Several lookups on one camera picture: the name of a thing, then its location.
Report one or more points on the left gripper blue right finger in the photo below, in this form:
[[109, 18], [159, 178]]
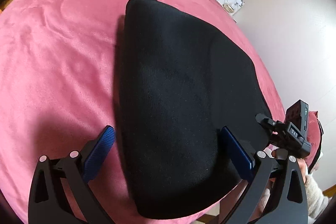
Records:
[[241, 155]]

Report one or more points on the pink bed blanket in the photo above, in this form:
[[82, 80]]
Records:
[[57, 64]]

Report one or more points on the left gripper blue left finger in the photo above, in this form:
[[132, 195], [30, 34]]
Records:
[[95, 152]]

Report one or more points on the glass jar on nightstand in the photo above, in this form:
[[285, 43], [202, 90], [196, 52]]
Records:
[[228, 8]]

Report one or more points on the black pants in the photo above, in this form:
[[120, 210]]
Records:
[[181, 81]]

